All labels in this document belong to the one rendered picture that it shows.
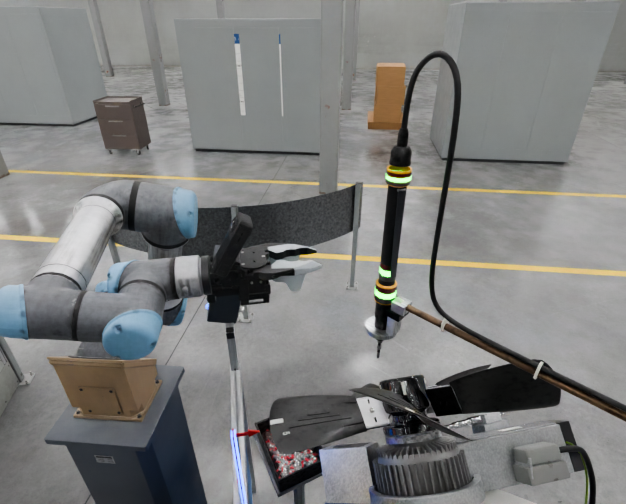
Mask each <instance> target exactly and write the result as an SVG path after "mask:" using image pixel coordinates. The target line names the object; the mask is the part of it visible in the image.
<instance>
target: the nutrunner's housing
mask: <svg viewBox="0 0 626 504"><path fill-rule="evenodd" d="M408 138H409V131H408V128H407V129H401V128H400V129H399V132H398V137H397V144H395V145H394V146H393V148H392V150H391V155H390V160H389V164H390V165H392V166H395V167H408V166H410V165H411V156H412V150H411V147H410V146H409V145H408ZM390 308H391V305H381V304H379V303H377V302H376V306H375V323H374V326H375V327H376V328H377V329H379V330H386V326H387V317H388V316H386V315H387V310H388V309H390Z"/></svg>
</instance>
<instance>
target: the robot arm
mask: <svg viewBox="0 0 626 504"><path fill-rule="evenodd" d="M197 224H198V201H197V196H196V194H195V193H194V192H193V191H191V190H187V189H182V188H181V187H170V186H164V185H158V184H152V183H145V182H139V181H134V180H118V181H112V182H109V183H105V184H103V185H100V186H98V187H96V188H94V189H92V190H91V191H89V192H87V193H86V194H85V195H84V196H83V197H81V199H80V200H79V201H78V202H77V204H76V205H75V207H74V210H73V220H72V221H71V223H70V224H69V225H68V227H67V228H66V230H65V231H64V233H63V234H62V236H61V237H60V239H59V240H58V242H57V243H56V244H55V246H54V247H53V249H52V250H51V252H50V253H49V255H48V256H47V258H46V259H45V261H44V262H43V263H42V265H41V266H40V268H39V269H38V271H37V272H36V274H35V275H34V277H33V278H32V280H31V281H30V282H29V284H28V285H27V286H23V284H19V285H7V286H4V287H2V288H1V289H0V336H2V337H9V338H18V339H25V340H29V339H46V340H68V341H80V342H81V344H80V346H79V347H78V349H77V354H76V356H82V357H95V358H120V359H122V360H136V359H140V358H143V357H145V356H147V355H148V354H150V353H151V352H152V351H153V349H154V348H155V346H156V344H157V341H158V338H159V334H160V332H161V329H162V325H166V326H178V325H180V324H181V322H182V320H183V318H184V314H185V310H186V305H187V299H188V298H192V297H201V296H202V295H203V293H204V295H207V298H208V303H216V297H222V296H231V295H238V296H239V300H241V306H243V305H252V304H261V303H269V298H270V294H271V287H270V282H269V280H273V281H275V282H284V283H286V284H287V286H288V288H289V289H290V290H291V291H299V290H300V289H301V288H302V285H303V282H304V279H305V276H306V274H307V273H310V272H313V271H316V270H318V269H321V268H322V264H320V263H318V262H315V261H313V260H308V261H300V260H299V257H300V255H308V254H314V253H317V251H316V249H314V248H311V247H307V246H302V245H296V244H287V243H265V244H260V245H257V246H250V247H249V248H243V249H242V247H243V246H244V244H245V242H246V240H247V239H248V238H249V236H250V234H251V232H252V230H253V224H252V220H251V217H250V216H248V215H245V214H243V213H241V212H238V213H237V215H236V217H234V219H233V220H232V222H231V224H230V227H229V230H228V232H227V234H226V236H225V238H224V240H223V242H222V244H221V245H220V247H219V249H218V251H217V253H216V255H215V257H214V259H213V261H212V265H211V261H210V257H209V255H207V256H201V258H200V256H199V255H193V256H182V251H183V245H185V244H186V243H187V242H188V240H189V239H190V238H194V237H195V236H196V233H197ZM119 230H130V231H137V232H142V236H143V238H144V240H145V241H146V242H147V243H148V260H131V261H129V262H122V263H116V264H113V265H112V266H111V267H110V268H109V270H108V274H107V277H108V279H107V281H102V282H100V283H98V284H97V286H96V289H95V292H94V291H85V290H86V288H87V286H88V284H89V282H90V280H91V278H92V275H93V273H94V271H95V269H96V267H97V265H98V263H99V261H100V259H101V257H102V255H103V252H104V250H105V248H106V246H107V244H108V242H109V240H110V238H111V236H112V235H114V234H116V233H117V232H118V231H119ZM256 299H263V301H256V302H249V300H256Z"/></svg>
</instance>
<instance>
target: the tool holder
mask: <svg viewBox="0 0 626 504"><path fill-rule="evenodd" d="M398 297H399V298H401V299H403V300H405V301H404V303H399V302H397V301H395V300H393V301H392V303H391V308H390V309H388V310H387V315H386V316H388V317H387V326H386V330H379V329H377V328H376V327H375V326H374V323H375V316H372V317H370V318H369V319H368V320H367V321H366V325H365V330H366V332H367V333H368V335H370V336H371V337H373V338H375V339H378V340H389V339H392V338H394V337H395V336H396V334H397V332H398V331H399V330H400V327H401V320H402V319H403V318H404V317H405V316H406V315H408V314H409V312H408V311H406V307H407V305H408V304H410V305H411V304H412V301H410V300H408V299H406V298H404V297H402V296H398Z"/></svg>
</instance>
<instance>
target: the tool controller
mask: <svg viewBox="0 0 626 504"><path fill-rule="evenodd" d="M219 247H220V245H215V247H214V253H213V256H212V255H211V256H210V261H211V262H212V261H213V259H214V257H215V255H216V253H217V251H218V249H219ZM240 306H241V300H239V296H238V295H231V296H222V297H216V303H209V308H208V310H207V321H208V322H220V323H234V324H235V323H236V322H237V319H238V316H239V315H238V314H239V312H241V313H243V312H244V307H240Z"/></svg>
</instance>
